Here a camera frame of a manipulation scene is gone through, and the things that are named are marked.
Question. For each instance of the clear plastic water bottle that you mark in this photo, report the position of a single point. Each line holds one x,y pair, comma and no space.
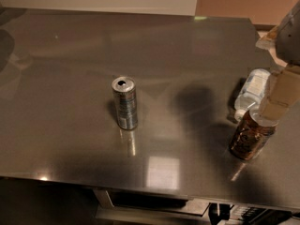
251,93

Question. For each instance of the orange soda can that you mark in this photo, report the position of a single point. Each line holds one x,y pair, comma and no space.
251,135

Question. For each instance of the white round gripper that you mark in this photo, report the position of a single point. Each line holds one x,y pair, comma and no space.
289,44

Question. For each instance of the silver redbull can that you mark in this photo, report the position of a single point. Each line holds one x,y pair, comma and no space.
125,100

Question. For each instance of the drawer under table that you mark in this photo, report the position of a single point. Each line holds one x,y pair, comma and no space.
190,208

